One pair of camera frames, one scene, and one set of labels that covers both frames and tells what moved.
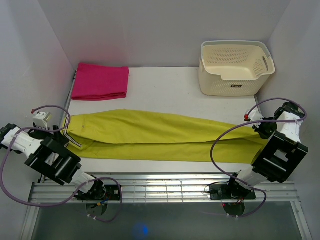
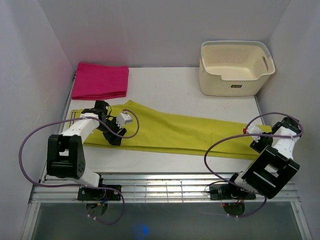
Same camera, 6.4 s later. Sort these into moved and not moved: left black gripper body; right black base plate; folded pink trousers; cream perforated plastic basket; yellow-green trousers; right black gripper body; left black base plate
Moved: right black gripper body; left black gripper body; yellow-green trousers
Not moved: folded pink trousers; right black base plate; left black base plate; cream perforated plastic basket
